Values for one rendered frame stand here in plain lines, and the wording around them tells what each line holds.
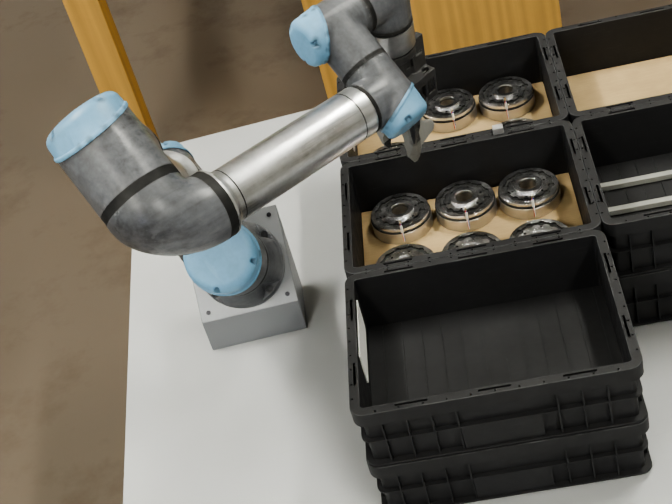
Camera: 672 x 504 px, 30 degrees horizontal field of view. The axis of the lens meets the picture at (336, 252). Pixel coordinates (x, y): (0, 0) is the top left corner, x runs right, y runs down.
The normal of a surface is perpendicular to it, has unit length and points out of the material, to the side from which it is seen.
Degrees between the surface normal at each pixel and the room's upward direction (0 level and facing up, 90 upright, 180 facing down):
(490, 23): 90
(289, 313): 90
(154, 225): 74
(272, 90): 0
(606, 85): 0
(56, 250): 0
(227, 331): 90
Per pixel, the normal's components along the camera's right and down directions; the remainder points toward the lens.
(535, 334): -0.22, -0.76
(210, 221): 0.53, 0.22
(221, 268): 0.00, 0.04
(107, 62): 0.08, 0.62
